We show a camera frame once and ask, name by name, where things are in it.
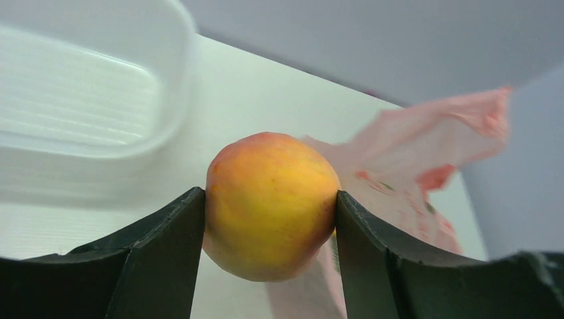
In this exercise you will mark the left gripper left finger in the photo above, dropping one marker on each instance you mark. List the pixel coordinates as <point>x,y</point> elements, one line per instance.
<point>147,269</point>

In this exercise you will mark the white plastic basin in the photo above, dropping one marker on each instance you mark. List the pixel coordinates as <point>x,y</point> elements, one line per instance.
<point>91,93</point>

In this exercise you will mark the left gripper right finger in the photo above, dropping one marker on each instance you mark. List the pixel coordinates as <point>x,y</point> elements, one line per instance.
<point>418,273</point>

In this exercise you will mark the fake orange peach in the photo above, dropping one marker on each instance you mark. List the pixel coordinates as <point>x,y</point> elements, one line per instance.
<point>270,206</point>

